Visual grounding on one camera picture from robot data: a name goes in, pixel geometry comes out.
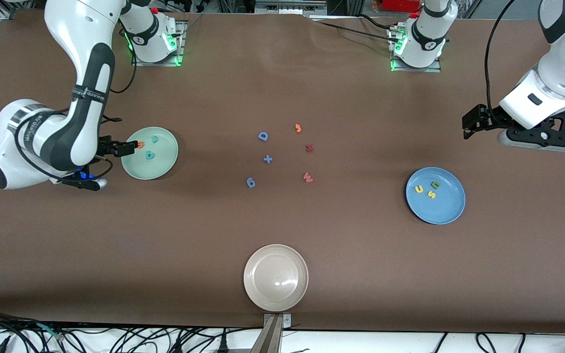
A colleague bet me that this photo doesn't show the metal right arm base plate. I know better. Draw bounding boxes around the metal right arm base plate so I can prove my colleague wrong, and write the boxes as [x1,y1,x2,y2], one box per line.
[131,20,185,67]

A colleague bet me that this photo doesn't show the aluminium frame rail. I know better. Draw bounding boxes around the aluminium frame rail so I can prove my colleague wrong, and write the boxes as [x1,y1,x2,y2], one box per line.
[255,0,328,14]

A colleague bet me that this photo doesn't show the beige plate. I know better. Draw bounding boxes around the beige plate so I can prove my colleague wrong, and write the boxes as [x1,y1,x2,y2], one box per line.
[243,244,309,312]

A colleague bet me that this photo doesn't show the blue plate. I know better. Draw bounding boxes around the blue plate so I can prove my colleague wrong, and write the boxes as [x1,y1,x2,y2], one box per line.
[406,167,466,225]

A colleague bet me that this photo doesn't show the pale green plate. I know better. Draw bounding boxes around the pale green plate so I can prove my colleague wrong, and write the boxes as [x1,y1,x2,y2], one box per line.
[121,127,179,180]

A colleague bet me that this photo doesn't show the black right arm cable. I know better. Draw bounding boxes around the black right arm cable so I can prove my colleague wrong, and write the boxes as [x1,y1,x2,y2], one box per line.
[15,29,138,182]

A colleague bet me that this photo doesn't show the brown table cover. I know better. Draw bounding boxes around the brown table cover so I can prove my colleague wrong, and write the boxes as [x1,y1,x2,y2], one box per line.
[0,9,565,335]

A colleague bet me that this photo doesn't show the thin black table cable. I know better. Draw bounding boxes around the thin black table cable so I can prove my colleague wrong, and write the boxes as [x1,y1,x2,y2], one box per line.
[319,21,396,42]
[359,14,397,31]

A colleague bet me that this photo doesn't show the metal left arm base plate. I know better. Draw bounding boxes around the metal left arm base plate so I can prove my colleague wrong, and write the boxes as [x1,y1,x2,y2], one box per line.
[389,27,442,73]

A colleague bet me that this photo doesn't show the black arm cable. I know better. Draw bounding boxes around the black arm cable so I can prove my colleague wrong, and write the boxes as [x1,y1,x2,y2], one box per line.
[484,0,516,116]
[15,29,138,182]

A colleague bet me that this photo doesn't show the red box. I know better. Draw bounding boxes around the red box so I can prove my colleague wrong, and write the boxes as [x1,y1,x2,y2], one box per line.
[381,0,421,13]

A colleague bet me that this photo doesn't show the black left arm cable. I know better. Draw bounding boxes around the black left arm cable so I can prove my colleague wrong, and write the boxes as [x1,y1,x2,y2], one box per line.
[484,0,516,116]

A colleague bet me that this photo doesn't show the aluminium camera mount post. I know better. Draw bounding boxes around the aluminium camera mount post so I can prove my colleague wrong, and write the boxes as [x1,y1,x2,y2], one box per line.
[251,313,293,353]

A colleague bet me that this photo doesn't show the teal cable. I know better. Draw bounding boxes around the teal cable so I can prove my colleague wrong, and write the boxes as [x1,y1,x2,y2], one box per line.
[35,321,65,341]

